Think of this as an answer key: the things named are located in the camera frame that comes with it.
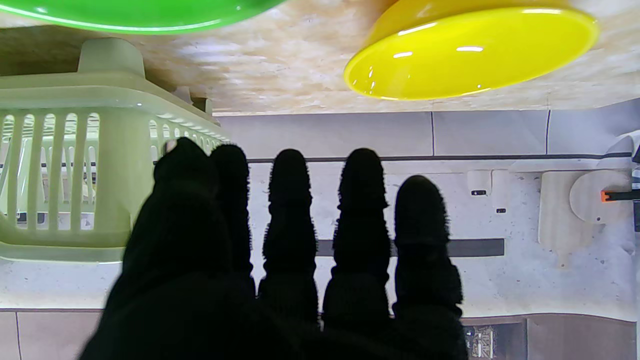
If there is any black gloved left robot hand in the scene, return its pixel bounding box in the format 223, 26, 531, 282
77, 137, 469, 360

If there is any green plastic bowl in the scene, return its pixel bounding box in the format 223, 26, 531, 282
0, 0, 287, 35

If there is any yellow plastic bowl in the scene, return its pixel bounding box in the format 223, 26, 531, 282
343, 0, 600, 101

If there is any pale green plastic dish rack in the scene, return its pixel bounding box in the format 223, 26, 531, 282
0, 100, 232, 264

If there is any white low counter cabinet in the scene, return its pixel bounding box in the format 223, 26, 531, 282
215, 97, 640, 162

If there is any pale green cutlery holder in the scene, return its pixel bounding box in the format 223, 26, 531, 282
77, 37, 147, 78

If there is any pale green drip tray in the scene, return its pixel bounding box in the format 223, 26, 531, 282
0, 71, 222, 132

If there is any dark item on shelf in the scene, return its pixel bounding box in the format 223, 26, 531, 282
462, 322, 529, 360

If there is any orange black clamp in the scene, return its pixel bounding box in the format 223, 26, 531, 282
600, 188, 640, 203

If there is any black wall rail strip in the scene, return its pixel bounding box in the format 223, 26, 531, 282
316, 238, 506, 259

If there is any white wall socket box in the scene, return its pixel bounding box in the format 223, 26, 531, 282
467, 169, 494, 197

